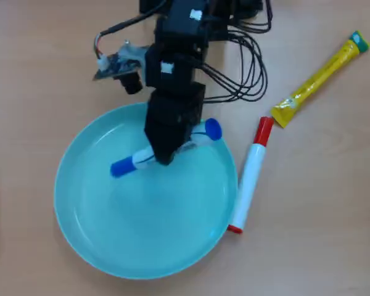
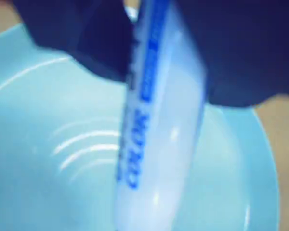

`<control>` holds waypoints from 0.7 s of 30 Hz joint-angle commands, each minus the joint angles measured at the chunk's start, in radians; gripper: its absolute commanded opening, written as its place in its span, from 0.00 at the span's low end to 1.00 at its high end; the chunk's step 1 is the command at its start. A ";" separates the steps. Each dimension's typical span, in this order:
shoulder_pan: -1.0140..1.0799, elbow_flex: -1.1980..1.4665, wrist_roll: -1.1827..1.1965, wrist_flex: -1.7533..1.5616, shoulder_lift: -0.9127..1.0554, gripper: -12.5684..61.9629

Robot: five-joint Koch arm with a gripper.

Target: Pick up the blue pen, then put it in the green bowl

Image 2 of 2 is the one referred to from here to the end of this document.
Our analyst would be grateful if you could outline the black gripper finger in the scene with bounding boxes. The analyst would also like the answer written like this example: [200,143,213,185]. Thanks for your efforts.
[12,0,135,82]
[175,0,289,109]

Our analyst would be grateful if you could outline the blue capped white marker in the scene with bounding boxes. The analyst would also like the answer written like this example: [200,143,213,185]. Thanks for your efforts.
[113,0,208,231]

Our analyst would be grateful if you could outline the green plastic bowl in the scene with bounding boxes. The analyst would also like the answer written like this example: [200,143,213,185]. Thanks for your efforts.
[0,23,280,231]

